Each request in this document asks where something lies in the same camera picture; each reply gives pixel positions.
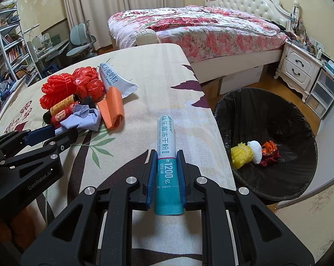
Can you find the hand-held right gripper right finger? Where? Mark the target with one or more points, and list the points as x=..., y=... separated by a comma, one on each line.
x=182, y=180

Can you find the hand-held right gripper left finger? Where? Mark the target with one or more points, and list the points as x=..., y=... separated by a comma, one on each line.
x=151, y=180

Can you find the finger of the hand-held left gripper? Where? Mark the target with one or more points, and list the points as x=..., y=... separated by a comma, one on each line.
x=64, y=141
x=40, y=135

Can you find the red label dark bottle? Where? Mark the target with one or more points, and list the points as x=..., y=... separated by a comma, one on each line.
x=62, y=115

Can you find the yellow label dark bottle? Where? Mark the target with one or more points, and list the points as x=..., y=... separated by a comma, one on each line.
x=64, y=104

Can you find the teal white stick sachet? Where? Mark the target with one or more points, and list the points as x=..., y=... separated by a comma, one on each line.
x=167, y=144

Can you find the red foam fruit net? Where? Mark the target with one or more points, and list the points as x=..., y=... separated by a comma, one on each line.
x=57, y=88

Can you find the orange paper packet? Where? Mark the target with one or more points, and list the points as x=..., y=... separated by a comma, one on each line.
x=113, y=108

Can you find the yellow foam fruit net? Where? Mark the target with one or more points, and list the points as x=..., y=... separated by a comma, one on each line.
x=240, y=156

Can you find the red plastic bag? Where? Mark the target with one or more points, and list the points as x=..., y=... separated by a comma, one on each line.
x=86, y=80

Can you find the white silver powder sachet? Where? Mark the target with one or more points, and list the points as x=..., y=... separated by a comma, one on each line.
x=111, y=80

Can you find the white tissue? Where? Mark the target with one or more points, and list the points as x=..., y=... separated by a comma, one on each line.
x=255, y=151

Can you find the dark red ribbon bundle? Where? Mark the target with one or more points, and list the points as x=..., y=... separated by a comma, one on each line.
x=272, y=159

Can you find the orange wrapper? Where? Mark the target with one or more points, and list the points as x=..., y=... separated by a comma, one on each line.
x=268, y=147

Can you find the trash can with black bag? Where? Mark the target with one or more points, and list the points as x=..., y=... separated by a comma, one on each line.
x=266, y=110

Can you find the blue stool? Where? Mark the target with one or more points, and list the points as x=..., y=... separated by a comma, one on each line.
x=50, y=70

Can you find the white bookshelf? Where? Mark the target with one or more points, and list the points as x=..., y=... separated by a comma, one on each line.
x=11, y=52

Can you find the grey study desk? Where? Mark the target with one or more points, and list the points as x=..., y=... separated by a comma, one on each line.
x=56, y=47

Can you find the floral tablecloth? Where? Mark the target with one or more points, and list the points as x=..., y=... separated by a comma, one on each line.
x=155, y=88

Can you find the white desk lamp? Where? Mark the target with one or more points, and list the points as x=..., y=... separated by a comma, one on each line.
x=31, y=30

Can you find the pale blue desk chair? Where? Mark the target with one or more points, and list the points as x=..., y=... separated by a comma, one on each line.
x=79, y=32

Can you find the cardboard boxes under bed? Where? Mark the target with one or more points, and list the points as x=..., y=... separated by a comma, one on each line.
x=239, y=80

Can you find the pink floral quilt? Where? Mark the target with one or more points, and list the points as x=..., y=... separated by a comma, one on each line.
x=197, y=27

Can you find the white nightstand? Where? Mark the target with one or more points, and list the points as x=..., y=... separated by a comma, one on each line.
x=294, y=66

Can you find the clear plastic drawer unit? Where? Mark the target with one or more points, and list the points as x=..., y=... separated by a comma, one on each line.
x=322, y=91

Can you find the teal box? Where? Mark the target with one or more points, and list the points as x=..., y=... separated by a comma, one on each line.
x=331, y=68

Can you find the white tufted bed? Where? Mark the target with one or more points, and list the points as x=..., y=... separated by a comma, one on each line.
x=252, y=0

